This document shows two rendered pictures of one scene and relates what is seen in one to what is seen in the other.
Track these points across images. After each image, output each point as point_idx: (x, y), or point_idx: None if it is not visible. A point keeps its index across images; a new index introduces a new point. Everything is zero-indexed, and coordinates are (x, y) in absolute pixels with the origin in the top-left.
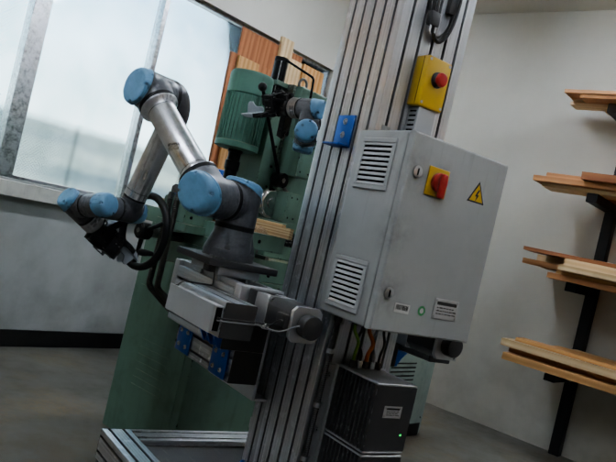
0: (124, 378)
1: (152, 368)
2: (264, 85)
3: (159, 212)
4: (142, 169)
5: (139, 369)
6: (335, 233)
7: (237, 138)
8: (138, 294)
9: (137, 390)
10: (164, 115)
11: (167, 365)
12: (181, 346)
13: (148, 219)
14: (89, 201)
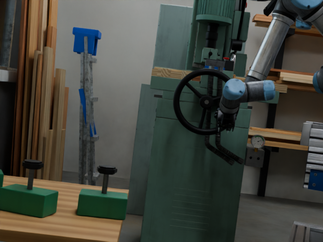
0: (158, 223)
1: (194, 209)
2: None
3: (169, 81)
4: (271, 56)
5: (178, 213)
6: None
7: (228, 16)
8: (160, 153)
9: (178, 229)
10: None
11: (212, 203)
12: (318, 186)
13: (155, 88)
14: (262, 89)
